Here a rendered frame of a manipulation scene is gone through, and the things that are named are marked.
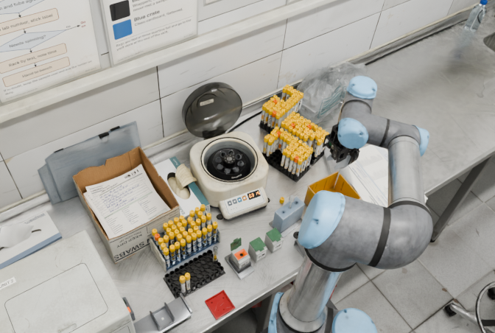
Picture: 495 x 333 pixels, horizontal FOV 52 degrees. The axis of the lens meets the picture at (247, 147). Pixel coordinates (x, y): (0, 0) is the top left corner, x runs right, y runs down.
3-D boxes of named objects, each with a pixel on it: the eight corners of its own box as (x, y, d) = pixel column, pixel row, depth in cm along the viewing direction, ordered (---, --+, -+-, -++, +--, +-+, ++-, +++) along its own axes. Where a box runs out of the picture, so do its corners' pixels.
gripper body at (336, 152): (320, 147, 152) (328, 120, 143) (343, 137, 156) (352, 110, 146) (336, 165, 148) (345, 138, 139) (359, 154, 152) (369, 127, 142)
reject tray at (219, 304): (216, 320, 150) (216, 319, 150) (204, 301, 154) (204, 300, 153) (235, 308, 153) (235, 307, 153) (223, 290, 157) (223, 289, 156)
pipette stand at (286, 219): (282, 238, 170) (286, 222, 162) (268, 224, 173) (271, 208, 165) (303, 222, 174) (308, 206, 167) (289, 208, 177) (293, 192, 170)
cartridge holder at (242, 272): (240, 281, 159) (241, 275, 156) (224, 258, 163) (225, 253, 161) (254, 271, 161) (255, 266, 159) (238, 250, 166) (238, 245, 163)
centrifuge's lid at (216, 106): (183, 96, 164) (174, 82, 169) (188, 151, 181) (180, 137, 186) (243, 79, 171) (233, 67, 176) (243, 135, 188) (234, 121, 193)
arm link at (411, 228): (453, 254, 88) (432, 117, 128) (390, 236, 89) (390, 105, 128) (428, 297, 94) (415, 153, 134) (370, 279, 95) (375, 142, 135)
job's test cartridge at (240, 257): (239, 272, 159) (239, 262, 154) (230, 261, 162) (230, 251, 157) (249, 265, 161) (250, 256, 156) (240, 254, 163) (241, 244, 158)
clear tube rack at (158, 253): (165, 272, 159) (163, 262, 154) (150, 249, 164) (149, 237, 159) (220, 242, 167) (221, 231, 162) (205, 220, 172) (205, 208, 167)
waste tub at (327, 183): (325, 230, 173) (331, 214, 165) (303, 202, 180) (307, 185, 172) (355, 214, 178) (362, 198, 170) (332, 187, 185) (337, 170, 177)
